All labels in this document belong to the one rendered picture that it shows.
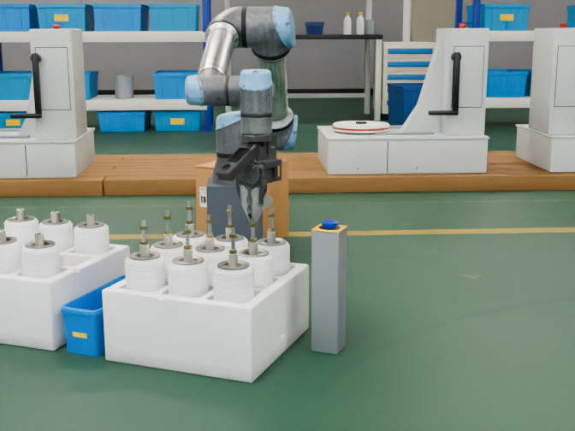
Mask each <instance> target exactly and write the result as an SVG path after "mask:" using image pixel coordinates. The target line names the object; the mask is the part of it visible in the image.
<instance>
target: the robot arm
mask: <svg viewBox="0 0 575 431"><path fill-rule="evenodd" d="M205 43H206V45H205V51H204V54H203V57H202V60H201V63H200V66H199V71H198V75H196V74H195V75H192V76H187V78H186V81H185V98H186V101H187V103H188V104H189V105H196V106H201V107H203V106H240V111H233V112H228V113H224V114H220V115H219V116H218V117H217V118H216V163H215V167H214V169H213V172H212V176H211V182H212V183H214V184H218V185H225V186H236V189H237V192H238V195H239V199H240V201H241V204H242V207H243V209H244V211H245V213H246V216H247V218H248V220H249V221H251V219H253V221H254V222H258V220H259V218H260V216H261V214H262V211H263V210H265V209H267V208H269V207H270V206H271V205H272V204H273V198H272V197H270V196H268V195H267V183H271V182H274V181H279V180H282V160H281V159H277V158H276V151H290V150H292V149H293V148H294V146H295V142H296V136H297V127H298V116H297V115H293V111H292V110H291V109H290V108H289V107H288V82H287V60H286V56H287V55H288V54H289V52H290V50H291V48H293V47H294V46H295V27H294V20H293V13H292V11H291V9H289V8H288V7H278V6H274V7H243V6H242V7H233V8H231V9H227V10H225V11H223V12H222V13H221V14H219V15H218V16H216V17H215V18H214V19H213V20H212V21H211V22H210V24H209V26H208V27H207V29H206V32H205ZM235 48H252V54H253V55H254V56H255V57H256V58H257V59H258V69H244V70H242V71H241V72H240V75H228V69H229V65H230V61H231V57H232V53H233V51H234V50H235ZM278 166H280V176H278ZM254 186H255V187H254Z"/></svg>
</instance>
